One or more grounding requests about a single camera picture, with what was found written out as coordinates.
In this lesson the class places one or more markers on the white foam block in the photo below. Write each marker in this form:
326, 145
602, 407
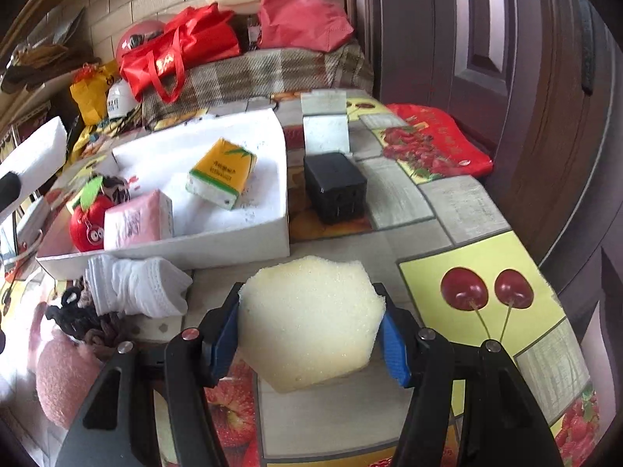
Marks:
36, 148

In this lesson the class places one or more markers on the yellow green tissue pack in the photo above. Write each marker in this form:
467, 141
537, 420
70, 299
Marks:
221, 170

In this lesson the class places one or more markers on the red apple plush toy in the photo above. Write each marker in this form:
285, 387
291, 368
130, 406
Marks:
87, 228

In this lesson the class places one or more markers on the pink plush toy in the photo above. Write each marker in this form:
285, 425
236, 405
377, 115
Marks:
63, 384

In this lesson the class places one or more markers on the red printed packet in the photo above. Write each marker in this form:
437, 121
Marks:
438, 141

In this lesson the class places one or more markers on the brown hair scrunchie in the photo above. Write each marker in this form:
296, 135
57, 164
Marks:
100, 335

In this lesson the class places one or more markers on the white helmet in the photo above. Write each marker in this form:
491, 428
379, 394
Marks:
119, 99

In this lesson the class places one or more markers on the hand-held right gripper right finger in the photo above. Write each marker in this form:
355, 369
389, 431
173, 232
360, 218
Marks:
395, 350

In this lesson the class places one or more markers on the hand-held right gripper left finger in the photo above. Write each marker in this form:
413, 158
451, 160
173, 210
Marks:
223, 350

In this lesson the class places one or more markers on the pale yellow hexagonal sponge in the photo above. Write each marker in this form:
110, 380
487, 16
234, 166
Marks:
311, 321

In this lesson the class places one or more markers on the red nonwoven bag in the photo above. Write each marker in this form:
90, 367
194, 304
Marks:
301, 9

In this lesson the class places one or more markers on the pink tissue pack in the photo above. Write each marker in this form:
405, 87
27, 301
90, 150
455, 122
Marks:
138, 221

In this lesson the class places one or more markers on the dark brown wooden door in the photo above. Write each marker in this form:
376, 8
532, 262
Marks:
486, 34

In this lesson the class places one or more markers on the fruit print tablecloth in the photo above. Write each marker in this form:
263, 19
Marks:
462, 209

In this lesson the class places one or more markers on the red tote bag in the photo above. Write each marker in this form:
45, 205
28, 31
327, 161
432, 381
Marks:
194, 39

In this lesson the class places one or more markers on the red helmet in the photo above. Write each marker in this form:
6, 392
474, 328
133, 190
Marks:
136, 39

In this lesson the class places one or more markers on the white shallow cardboard box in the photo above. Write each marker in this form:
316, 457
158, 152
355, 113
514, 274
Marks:
219, 248

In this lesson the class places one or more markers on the plaid blanket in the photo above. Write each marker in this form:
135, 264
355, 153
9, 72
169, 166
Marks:
272, 73

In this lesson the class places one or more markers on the yellow plastic bag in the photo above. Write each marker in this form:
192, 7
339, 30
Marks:
90, 90

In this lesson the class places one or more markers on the white sock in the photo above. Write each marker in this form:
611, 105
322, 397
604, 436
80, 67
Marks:
141, 284

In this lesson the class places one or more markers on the patterned hair scrunchie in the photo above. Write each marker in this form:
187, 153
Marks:
119, 187

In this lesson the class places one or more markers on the black plastic box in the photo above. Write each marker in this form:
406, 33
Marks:
336, 187

